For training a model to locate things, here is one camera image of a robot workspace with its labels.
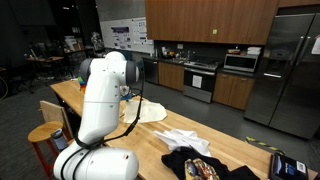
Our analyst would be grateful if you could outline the cream canvas tote bag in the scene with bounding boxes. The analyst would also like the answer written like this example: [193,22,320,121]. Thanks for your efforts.
[123,98,168,125]

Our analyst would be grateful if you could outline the wide wooden base cabinet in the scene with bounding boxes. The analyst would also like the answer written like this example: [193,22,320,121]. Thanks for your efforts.
[158,61,185,92]

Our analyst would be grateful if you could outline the dark dishwasher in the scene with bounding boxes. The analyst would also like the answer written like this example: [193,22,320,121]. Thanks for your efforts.
[143,58,160,85]

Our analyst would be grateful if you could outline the white paper on oven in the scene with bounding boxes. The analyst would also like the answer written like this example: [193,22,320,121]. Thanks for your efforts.
[191,74,203,89]

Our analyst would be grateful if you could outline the stainless steel oven range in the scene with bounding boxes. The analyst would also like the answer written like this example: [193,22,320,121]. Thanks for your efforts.
[182,59,223,104]

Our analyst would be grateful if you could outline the crumpled white cloth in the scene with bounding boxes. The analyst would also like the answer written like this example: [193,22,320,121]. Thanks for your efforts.
[153,129,213,158]

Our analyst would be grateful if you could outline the white poster board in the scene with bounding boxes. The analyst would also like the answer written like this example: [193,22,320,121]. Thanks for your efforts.
[99,17,155,54]

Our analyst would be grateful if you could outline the narrow wooden base cabinet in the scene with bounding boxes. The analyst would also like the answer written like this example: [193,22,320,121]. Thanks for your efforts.
[212,72,256,112]

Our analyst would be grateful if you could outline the black printed shirt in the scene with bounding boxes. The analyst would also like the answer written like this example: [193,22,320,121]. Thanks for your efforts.
[161,147,261,180]

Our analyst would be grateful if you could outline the bright plastic cup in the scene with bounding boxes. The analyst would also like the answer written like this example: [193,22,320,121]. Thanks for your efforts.
[77,76,87,95]

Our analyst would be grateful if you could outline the stainless steel microwave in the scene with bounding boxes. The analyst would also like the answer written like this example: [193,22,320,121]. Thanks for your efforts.
[223,53,260,74]

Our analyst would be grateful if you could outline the cluttered background shelf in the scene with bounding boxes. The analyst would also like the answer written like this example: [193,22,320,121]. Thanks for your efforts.
[63,33,95,64]

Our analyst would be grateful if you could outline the white stacked containers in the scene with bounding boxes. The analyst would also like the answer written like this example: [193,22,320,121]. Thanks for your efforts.
[247,46,263,56]

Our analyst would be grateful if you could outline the plywood board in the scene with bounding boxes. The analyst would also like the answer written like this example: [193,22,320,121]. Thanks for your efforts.
[39,99,74,139]

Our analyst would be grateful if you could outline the grey water bottle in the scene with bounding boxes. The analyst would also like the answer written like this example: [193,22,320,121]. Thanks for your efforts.
[50,128,70,154]

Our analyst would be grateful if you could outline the black yellow hazard tape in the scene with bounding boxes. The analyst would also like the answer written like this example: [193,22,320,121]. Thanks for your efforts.
[245,136,286,157]

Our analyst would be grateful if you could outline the background wooden desk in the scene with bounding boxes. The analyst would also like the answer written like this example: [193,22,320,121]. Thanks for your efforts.
[24,55,66,79]

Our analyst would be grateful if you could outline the wooden stool with red legs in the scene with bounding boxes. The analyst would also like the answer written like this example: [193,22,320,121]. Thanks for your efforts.
[27,120,73,178]

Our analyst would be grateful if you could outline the stainless steel refrigerator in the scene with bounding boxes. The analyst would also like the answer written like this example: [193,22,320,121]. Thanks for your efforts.
[244,13,320,141]

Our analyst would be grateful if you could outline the black box with blue label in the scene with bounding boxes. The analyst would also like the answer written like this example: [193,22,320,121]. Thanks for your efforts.
[269,153,309,180]

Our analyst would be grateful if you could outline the white paper on refrigerator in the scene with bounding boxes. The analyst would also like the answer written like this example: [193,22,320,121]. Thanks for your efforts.
[311,36,320,56]

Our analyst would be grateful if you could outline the long wooden wall cabinet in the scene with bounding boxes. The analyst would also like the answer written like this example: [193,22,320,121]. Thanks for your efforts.
[144,0,280,46]

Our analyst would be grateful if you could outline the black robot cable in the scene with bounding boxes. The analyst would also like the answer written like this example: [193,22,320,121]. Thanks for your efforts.
[59,66,146,180]

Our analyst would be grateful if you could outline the small wooden wall cabinet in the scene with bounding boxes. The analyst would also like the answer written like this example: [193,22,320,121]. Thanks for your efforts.
[278,0,320,9]

